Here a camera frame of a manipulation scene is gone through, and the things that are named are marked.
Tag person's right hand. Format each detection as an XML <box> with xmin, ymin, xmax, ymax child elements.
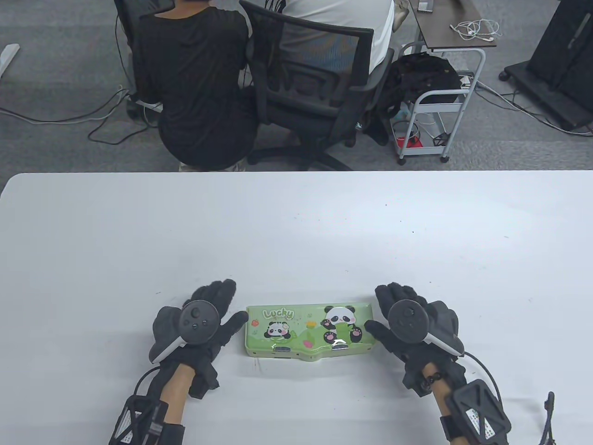
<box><xmin>364</xmin><ymin>282</ymin><xmax>467</xmax><ymax>398</ymax></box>

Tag person's left hand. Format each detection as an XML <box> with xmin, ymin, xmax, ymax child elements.
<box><xmin>148</xmin><ymin>278</ymin><xmax>250</xmax><ymax>399</ymax></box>

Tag green panda pencil case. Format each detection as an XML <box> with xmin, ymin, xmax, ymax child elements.
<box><xmin>245</xmin><ymin>302</ymin><xmax>376</xmax><ymax>362</ymax></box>

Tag person's right forearm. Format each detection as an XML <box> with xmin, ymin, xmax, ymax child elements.
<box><xmin>423</xmin><ymin>362</ymin><xmax>459</xmax><ymax>445</ymax></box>

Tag person's left forearm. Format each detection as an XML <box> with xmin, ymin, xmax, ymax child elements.
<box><xmin>160</xmin><ymin>364</ymin><xmax>195</xmax><ymax>425</ymax></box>

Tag black white hand controller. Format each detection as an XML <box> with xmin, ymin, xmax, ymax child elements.
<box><xmin>387</xmin><ymin>299</ymin><xmax>465</xmax><ymax>357</ymax></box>
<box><xmin>148</xmin><ymin>300</ymin><xmax>221</xmax><ymax>364</ymax></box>

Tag small red container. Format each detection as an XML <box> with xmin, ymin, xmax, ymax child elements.
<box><xmin>394</xmin><ymin>121</ymin><xmax>424</xmax><ymax>149</ymax></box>

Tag white rolling cart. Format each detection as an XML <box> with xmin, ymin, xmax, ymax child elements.
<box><xmin>396</xmin><ymin>42</ymin><xmax>487</xmax><ymax>165</ymax></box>

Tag black mesh office chair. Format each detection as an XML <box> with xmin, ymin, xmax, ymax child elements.
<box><xmin>239</xmin><ymin>0</ymin><xmax>397</xmax><ymax>171</ymax></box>

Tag black bag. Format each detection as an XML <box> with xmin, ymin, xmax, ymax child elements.
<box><xmin>364</xmin><ymin>52</ymin><xmax>464</xmax><ymax>146</ymax></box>

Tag brown wooden side table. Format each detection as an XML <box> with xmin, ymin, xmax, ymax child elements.
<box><xmin>411</xmin><ymin>0</ymin><xmax>497</xmax><ymax>51</ymax></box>

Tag black computer tower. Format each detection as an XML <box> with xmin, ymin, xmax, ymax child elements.
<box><xmin>114</xmin><ymin>0</ymin><xmax>176</xmax><ymax>108</ymax></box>

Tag black wheeled stand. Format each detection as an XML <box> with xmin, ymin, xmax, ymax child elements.
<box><xmin>499</xmin><ymin>0</ymin><xmax>593</xmax><ymax>133</ymax></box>

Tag white table foot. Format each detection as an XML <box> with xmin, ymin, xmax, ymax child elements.
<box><xmin>0</xmin><ymin>43</ymin><xmax>20</xmax><ymax>79</ymax></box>

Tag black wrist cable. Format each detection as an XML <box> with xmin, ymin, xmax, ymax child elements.
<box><xmin>133</xmin><ymin>366</ymin><xmax>164</xmax><ymax>398</ymax></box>
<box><xmin>463</xmin><ymin>351</ymin><xmax>556</xmax><ymax>445</ymax></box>

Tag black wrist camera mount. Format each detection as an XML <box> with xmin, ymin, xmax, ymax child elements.
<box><xmin>439</xmin><ymin>379</ymin><xmax>512</xmax><ymax>445</ymax></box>
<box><xmin>109</xmin><ymin>395</ymin><xmax>186</xmax><ymax>445</ymax></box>

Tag tangle of black floor cables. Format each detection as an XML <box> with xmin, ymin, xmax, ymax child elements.
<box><xmin>87</xmin><ymin>86</ymin><xmax>160</xmax><ymax>145</ymax></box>

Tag white floor cable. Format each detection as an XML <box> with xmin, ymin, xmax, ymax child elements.
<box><xmin>0</xmin><ymin>86</ymin><xmax>130</xmax><ymax>125</ymax></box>

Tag grey floor cables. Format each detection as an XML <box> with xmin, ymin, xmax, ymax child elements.
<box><xmin>475</xmin><ymin>79</ymin><xmax>593</xmax><ymax>137</ymax></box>

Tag white earphone cable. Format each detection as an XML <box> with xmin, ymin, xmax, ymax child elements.
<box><xmin>450</xmin><ymin>19</ymin><xmax>501</xmax><ymax>42</ymax></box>

